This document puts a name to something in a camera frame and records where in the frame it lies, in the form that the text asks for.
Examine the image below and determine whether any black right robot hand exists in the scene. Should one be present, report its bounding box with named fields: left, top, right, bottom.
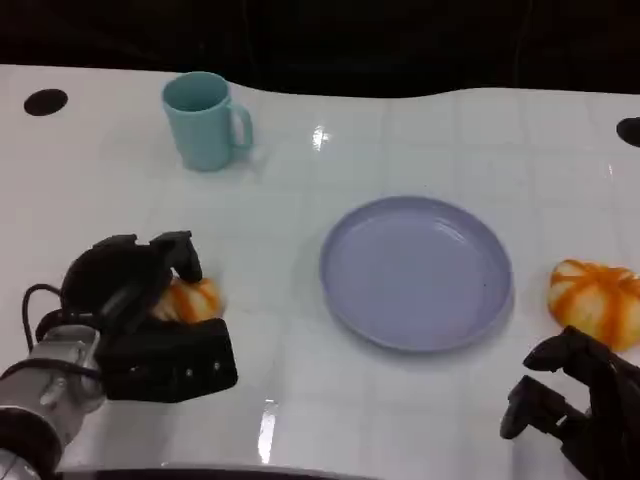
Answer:
left=499, top=325, right=640, bottom=480

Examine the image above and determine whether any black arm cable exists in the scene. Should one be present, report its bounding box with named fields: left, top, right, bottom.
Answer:
left=21, top=283, right=107, bottom=382

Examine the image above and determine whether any orange white toy bread roll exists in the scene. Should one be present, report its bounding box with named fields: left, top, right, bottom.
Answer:
left=149, top=276, right=224, bottom=325
left=547, top=258, right=640, bottom=351

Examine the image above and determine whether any pale green mug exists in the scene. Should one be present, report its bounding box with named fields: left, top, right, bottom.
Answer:
left=160, top=71, right=254, bottom=173

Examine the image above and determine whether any lilac plate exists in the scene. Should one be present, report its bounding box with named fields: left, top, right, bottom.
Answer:
left=318, top=195, right=515, bottom=354

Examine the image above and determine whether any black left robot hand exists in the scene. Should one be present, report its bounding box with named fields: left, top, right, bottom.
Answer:
left=59, top=230, right=239, bottom=404

